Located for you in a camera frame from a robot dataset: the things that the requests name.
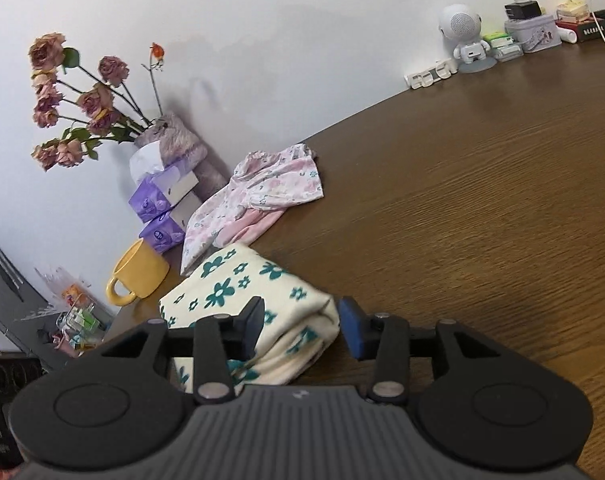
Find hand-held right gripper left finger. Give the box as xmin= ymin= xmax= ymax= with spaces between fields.
xmin=100 ymin=296 xmax=266 ymax=405

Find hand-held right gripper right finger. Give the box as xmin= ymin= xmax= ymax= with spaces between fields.
xmin=339 ymin=296 xmax=501 ymax=405

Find cream garment with teal flowers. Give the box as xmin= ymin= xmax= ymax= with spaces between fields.
xmin=158 ymin=242 xmax=341 ymax=393

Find yellow mug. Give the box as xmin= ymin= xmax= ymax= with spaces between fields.
xmin=106 ymin=238 xmax=170 ymax=307

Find pink floral garment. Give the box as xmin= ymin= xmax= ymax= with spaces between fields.
xmin=180 ymin=142 xmax=324 ymax=277

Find pile of small green packets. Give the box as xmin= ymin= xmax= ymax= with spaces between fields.
xmin=57 ymin=305 xmax=108 ymax=351

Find white tissue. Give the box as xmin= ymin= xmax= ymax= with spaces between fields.
xmin=129 ymin=140 xmax=164 ymax=186

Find fuzzy purple vase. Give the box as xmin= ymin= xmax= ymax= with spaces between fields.
xmin=132 ymin=111 xmax=228 ymax=198

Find black speaker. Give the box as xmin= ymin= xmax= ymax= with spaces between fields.
xmin=0 ymin=352 xmax=47 ymax=471

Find white slotted strip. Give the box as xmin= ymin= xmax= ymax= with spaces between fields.
xmin=404 ymin=57 xmax=459 ymax=91

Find dried rose bouquet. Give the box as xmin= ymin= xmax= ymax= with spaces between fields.
xmin=28 ymin=32 xmax=166 ymax=172

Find stack of green packets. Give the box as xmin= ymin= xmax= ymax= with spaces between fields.
xmin=483 ymin=31 xmax=524 ymax=63

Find white robot figurine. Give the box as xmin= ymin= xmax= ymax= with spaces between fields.
xmin=437 ymin=4 xmax=497 ymax=73

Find grey tin box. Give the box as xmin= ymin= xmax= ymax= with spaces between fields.
xmin=504 ymin=14 xmax=563 ymax=54

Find dark red box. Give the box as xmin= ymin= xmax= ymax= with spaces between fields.
xmin=555 ymin=17 xmax=605 ymax=43

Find yellow sticky notes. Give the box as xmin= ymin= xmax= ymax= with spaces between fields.
xmin=555 ymin=0 xmax=591 ymax=23

